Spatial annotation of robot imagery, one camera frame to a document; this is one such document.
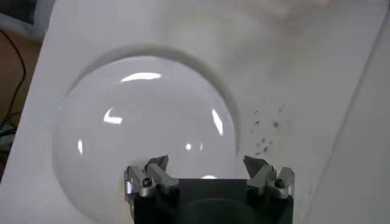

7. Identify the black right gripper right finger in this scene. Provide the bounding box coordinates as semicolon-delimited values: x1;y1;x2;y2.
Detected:
243;155;296;199

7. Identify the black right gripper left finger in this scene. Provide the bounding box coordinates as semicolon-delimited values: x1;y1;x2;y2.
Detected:
123;154;180;204

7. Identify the white round plate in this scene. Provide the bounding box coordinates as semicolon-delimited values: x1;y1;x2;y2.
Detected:
52;45;241;224

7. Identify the thin black cable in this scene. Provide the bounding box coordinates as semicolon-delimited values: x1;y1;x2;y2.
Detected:
0;29;27;131

